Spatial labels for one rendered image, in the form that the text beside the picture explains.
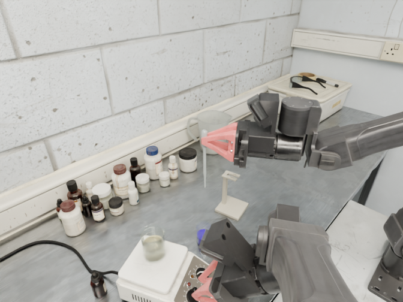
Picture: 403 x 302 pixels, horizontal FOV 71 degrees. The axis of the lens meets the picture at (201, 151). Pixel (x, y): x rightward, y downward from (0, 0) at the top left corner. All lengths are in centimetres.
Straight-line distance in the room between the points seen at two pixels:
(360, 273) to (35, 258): 83
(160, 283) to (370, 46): 143
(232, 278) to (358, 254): 49
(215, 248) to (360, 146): 33
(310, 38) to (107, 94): 119
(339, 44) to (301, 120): 119
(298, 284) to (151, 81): 91
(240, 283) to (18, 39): 73
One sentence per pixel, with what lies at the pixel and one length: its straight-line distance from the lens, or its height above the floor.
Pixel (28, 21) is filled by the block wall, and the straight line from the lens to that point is 86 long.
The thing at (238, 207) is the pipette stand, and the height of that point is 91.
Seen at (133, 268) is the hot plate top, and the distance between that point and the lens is 67.
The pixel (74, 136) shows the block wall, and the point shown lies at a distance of 96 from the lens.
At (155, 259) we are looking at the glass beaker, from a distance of 66.
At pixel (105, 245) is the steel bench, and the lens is 85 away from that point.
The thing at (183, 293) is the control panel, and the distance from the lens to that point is 66.
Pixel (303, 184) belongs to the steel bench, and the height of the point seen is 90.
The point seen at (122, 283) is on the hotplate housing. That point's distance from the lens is 68.
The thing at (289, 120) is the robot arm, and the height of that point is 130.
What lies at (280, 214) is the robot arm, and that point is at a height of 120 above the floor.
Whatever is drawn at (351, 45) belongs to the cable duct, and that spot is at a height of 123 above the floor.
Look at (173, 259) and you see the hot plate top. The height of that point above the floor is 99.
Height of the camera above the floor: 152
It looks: 32 degrees down
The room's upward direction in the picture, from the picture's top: straight up
